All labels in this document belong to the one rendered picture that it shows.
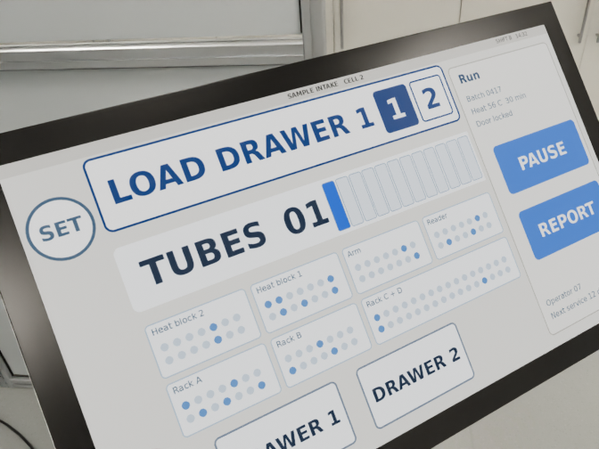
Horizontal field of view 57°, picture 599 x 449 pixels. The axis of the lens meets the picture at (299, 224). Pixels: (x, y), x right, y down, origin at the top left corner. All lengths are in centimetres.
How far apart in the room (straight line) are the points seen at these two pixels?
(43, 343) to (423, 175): 30
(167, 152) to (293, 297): 13
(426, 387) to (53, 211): 29
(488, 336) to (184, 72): 82
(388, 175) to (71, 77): 88
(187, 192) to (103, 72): 81
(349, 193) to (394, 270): 7
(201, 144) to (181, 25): 71
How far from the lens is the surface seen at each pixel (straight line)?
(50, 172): 39
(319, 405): 40
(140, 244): 38
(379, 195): 43
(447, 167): 47
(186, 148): 39
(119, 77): 117
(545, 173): 53
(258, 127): 41
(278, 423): 40
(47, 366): 38
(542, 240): 51
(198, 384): 38
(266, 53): 105
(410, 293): 43
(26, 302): 38
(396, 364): 43
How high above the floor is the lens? 134
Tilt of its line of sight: 35 degrees down
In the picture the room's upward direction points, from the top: 4 degrees counter-clockwise
